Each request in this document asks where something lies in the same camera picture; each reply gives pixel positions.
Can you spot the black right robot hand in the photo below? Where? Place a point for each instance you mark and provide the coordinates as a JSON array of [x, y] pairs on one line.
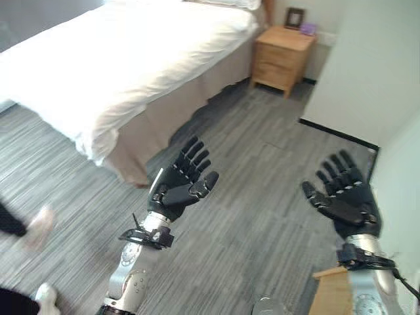
[[348, 200]]

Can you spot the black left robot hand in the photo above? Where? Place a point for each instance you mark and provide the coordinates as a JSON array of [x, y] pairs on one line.
[[175, 197]]

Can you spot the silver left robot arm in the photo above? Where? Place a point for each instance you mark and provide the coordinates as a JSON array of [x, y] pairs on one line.
[[138, 262]]

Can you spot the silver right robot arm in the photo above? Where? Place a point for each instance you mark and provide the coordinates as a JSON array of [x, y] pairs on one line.
[[370, 272]]

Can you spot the bed with beige skirt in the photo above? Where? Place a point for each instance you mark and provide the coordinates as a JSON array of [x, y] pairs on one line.
[[138, 82]]

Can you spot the white bed sheet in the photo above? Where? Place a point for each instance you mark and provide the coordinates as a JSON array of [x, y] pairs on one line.
[[115, 65]]

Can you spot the silver robot body part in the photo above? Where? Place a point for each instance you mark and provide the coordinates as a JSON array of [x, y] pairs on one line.
[[267, 306]]

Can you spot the person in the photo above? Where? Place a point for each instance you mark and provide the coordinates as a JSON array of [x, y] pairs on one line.
[[26, 229]]

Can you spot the wooden nightstand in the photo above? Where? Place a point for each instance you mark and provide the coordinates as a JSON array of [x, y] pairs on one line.
[[282, 59]]

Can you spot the small purple box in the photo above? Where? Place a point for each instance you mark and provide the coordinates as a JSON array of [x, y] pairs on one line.
[[308, 29]]

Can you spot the white pillow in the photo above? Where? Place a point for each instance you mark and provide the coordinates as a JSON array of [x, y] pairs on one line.
[[243, 4]]

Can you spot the dark picture frame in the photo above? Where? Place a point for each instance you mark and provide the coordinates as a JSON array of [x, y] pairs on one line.
[[294, 18]]

